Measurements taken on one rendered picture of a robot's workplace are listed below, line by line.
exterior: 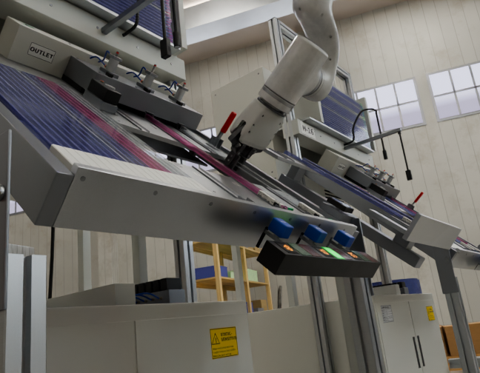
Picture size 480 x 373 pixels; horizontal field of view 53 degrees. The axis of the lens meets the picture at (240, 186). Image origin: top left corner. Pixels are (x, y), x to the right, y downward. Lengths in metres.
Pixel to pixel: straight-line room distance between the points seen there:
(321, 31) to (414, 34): 8.91
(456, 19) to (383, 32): 1.30
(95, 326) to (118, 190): 0.39
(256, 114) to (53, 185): 0.63
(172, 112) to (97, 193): 0.74
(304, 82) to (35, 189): 0.68
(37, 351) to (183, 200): 0.25
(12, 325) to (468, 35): 9.79
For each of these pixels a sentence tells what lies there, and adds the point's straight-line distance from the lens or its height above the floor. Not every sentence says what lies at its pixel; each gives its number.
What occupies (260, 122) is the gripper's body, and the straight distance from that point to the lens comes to 1.07.
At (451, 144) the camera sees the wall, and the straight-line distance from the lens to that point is 9.15.
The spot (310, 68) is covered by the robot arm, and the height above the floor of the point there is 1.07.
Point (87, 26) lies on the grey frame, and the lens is 1.35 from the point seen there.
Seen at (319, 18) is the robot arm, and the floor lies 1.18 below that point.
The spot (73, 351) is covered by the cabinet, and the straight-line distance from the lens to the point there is 0.87.
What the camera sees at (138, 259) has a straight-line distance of 1.42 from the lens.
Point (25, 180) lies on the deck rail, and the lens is 0.56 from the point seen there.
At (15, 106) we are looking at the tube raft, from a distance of 0.71.
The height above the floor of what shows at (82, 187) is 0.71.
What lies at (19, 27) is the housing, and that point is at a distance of 1.18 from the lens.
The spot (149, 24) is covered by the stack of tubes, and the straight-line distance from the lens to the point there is 1.48.
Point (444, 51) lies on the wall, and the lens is 9.86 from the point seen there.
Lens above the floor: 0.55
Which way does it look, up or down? 17 degrees up
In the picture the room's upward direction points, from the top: 7 degrees counter-clockwise
